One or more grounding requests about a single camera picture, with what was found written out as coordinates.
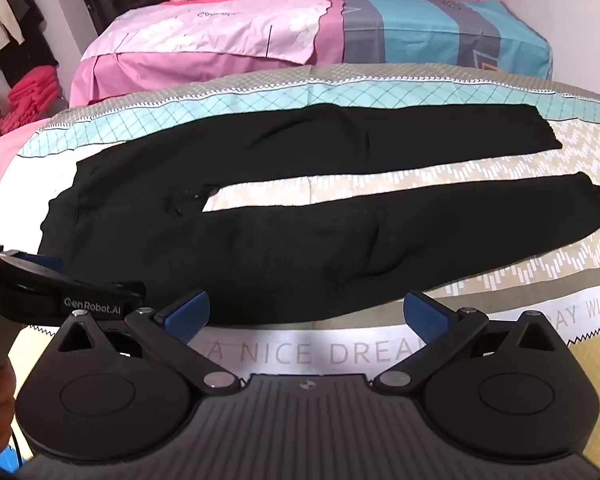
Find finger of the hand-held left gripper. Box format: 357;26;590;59
15;253;65;277

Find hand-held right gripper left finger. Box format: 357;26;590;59
54;290;244;397

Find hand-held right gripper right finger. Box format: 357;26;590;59
372;291;569;395

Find black pants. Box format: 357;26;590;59
37;102;600;326

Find pink bedsheet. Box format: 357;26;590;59
0;117;53;216

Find stack of red clothes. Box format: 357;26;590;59
0;61;65;135

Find beige zigzag patterned quilt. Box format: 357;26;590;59
0;62;600;376

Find hanging clothes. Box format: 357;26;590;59
0;0;60;90

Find blue grey striped blanket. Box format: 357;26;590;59
325;0;554;81

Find pink floral bed cover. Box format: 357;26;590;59
69;0;348;109

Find black cable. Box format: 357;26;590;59
10;425;29;472

